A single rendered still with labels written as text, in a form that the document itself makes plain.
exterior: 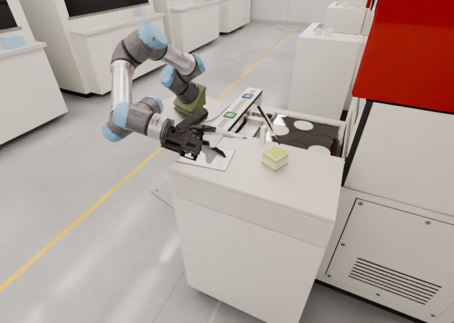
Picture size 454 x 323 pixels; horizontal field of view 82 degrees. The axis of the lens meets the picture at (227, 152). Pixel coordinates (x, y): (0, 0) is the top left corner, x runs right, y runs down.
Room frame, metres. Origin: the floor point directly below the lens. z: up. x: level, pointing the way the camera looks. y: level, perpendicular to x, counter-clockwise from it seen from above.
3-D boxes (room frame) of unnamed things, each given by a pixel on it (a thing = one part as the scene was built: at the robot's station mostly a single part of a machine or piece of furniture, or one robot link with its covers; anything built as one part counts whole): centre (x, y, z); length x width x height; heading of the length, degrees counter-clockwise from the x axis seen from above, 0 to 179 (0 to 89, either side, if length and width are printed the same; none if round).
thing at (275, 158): (0.80, -0.18, 1.00); 0.07 x 0.07 x 0.07; 40
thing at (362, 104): (1.21, -0.66, 1.02); 0.82 x 0.03 x 0.40; 156
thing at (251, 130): (1.22, -0.12, 0.87); 0.36 x 0.08 x 0.03; 156
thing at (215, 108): (1.59, 0.26, 0.75); 0.45 x 0.44 x 0.13; 50
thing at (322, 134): (1.13, -0.37, 0.90); 0.34 x 0.34 x 0.01; 66
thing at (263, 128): (0.95, -0.17, 1.03); 0.06 x 0.04 x 0.13; 66
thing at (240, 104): (1.33, -0.07, 0.89); 0.55 x 0.09 x 0.14; 156
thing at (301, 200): (0.81, -0.12, 0.89); 0.62 x 0.35 x 0.14; 66
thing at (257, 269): (1.10, -0.24, 0.41); 0.97 x 0.64 x 0.82; 156
